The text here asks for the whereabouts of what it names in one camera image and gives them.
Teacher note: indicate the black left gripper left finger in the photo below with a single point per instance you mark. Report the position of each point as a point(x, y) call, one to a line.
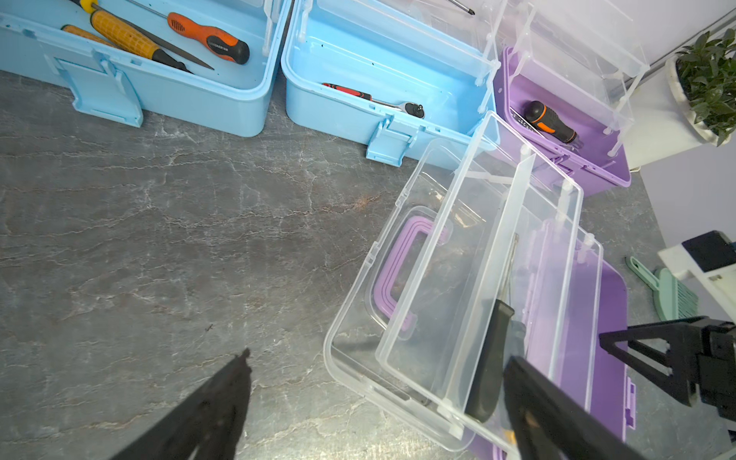
point(208, 424)

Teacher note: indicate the left light blue toolbox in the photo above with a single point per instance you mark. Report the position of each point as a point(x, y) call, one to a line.
point(119, 86)

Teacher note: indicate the middle light blue toolbox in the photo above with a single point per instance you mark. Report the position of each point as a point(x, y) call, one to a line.
point(438, 54)

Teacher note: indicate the black orange handled screwdriver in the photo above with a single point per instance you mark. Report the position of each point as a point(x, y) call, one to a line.
point(545, 119)

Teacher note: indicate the white potted green plant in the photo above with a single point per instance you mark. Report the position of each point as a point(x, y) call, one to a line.
point(687, 103)

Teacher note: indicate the purple toolbox with ratchet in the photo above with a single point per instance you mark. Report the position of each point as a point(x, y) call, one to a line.
point(409, 334)

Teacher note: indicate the black handled long screwdriver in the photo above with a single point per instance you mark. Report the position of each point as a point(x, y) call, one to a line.
point(487, 383)

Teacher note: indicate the light blue toolbox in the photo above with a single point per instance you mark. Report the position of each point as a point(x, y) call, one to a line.
point(438, 54)
point(119, 86)

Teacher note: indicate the purple toolbox with wrench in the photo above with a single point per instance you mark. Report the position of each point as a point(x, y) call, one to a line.
point(584, 60)

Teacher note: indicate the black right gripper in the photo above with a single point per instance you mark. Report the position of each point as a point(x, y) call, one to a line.
point(679, 355)

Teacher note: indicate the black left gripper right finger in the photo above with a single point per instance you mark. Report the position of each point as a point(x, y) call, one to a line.
point(550, 425)

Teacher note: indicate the green dustpan brush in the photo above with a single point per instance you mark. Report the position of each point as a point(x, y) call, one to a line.
point(673, 300)

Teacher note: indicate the yellow handled screwdriver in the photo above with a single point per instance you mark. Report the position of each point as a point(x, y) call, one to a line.
point(125, 36)

